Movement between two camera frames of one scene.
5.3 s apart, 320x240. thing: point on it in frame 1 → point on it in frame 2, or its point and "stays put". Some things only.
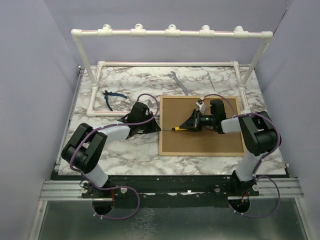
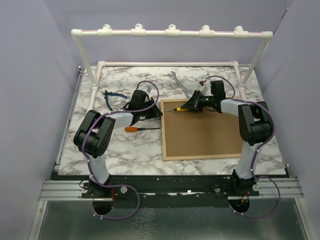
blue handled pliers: (106, 93) stays put
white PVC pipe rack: (106, 30) stays put
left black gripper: (154, 127) → (155, 112)
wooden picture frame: (174, 110) stays put
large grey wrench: (173, 76) stays put
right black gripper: (193, 122) → (193, 103)
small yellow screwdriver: (176, 128) → (178, 109)
